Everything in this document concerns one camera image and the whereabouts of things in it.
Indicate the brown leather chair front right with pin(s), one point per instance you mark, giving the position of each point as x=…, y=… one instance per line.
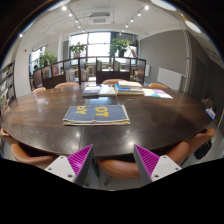
x=184, y=149

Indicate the potted plant centre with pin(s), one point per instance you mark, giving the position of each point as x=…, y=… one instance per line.
x=77, y=49

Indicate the brown chair far centre-left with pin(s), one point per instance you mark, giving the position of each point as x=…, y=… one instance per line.
x=66, y=84

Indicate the left bookshelf with books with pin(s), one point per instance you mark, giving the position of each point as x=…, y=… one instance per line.
x=7, y=90

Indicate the brown chair far left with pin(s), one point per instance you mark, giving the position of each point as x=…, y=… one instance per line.
x=39, y=90

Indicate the stack of blue books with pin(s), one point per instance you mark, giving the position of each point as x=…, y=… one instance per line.
x=129, y=88

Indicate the colourful magazine on table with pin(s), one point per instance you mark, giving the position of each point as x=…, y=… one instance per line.
x=158, y=93

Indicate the black bag on floor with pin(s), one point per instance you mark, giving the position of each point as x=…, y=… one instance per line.
x=203, y=150

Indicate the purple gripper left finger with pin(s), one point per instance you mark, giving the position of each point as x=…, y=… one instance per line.
x=74, y=167

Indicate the white book on table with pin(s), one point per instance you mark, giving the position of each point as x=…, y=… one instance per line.
x=107, y=90

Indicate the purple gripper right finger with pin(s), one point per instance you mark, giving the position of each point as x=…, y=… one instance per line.
x=151, y=166

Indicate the dark wooden shelf divider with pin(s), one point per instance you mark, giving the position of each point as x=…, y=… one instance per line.
x=88, y=69

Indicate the potted plant right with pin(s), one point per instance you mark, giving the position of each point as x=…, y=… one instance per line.
x=119, y=46

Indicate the brown chair far centre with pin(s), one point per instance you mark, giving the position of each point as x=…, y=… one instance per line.
x=111, y=81

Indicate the brown chair far right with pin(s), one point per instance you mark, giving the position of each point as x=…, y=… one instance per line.
x=157, y=85

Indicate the blue towel with yellow letters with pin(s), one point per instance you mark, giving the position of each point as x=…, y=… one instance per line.
x=96, y=115

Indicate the ceiling air conditioner unit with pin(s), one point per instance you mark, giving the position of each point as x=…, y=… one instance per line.
x=99, y=18

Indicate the potted plant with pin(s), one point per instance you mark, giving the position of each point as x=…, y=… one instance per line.
x=77, y=49
x=47, y=58
x=119, y=46

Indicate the brown leather chair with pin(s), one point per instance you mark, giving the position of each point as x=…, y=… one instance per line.
x=118, y=169
x=27, y=154
x=184, y=149

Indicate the brown leather chair front left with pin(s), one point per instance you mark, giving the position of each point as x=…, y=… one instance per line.
x=27, y=154

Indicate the potted plant left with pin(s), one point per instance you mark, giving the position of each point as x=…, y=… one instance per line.
x=47, y=58

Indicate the brown leather chair front centre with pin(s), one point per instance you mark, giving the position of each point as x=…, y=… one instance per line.
x=118, y=169

